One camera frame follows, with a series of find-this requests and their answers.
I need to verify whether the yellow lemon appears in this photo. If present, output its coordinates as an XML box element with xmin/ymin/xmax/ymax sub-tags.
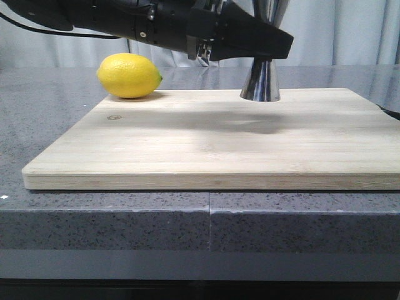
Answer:
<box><xmin>96</xmin><ymin>53</ymin><xmax>163</xmax><ymax>99</ymax></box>

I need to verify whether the grey curtain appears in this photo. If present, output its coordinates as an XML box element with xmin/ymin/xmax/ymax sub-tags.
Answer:
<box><xmin>1</xmin><ymin>1</ymin><xmax>399</xmax><ymax>68</ymax></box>

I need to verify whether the wooden cutting board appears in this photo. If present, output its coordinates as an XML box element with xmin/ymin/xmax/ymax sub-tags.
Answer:
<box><xmin>22</xmin><ymin>88</ymin><xmax>399</xmax><ymax>190</ymax></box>

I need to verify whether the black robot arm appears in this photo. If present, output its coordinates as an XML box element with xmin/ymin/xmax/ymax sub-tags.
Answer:
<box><xmin>5</xmin><ymin>1</ymin><xmax>294</xmax><ymax>61</ymax></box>

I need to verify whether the steel double jigger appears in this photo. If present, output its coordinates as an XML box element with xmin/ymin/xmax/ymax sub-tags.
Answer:
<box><xmin>240</xmin><ymin>0</ymin><xmax>289</xmax><ymax>103</ymax></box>

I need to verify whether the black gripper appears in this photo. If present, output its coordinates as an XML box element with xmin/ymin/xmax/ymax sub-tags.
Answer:
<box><xmin>70</xmin><ymin>1</ymin><xmax>294</xmax><ymax>61</ymax></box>

